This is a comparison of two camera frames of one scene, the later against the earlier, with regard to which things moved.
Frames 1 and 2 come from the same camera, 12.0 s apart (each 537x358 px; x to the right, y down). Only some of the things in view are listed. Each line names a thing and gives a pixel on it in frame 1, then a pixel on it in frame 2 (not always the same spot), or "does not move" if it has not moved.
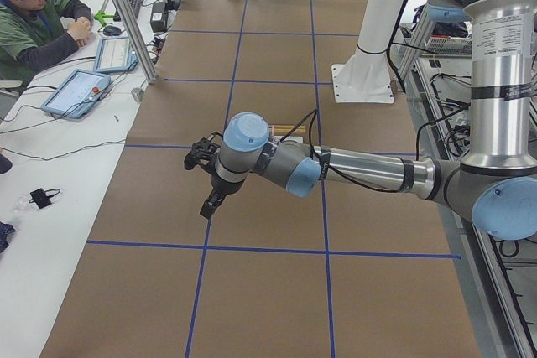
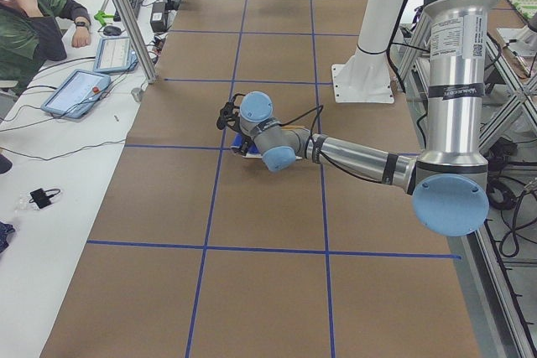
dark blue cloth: [6, 230] does not move
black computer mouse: [111, 30] does not move
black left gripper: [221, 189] → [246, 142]
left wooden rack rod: [288, 128] does not move
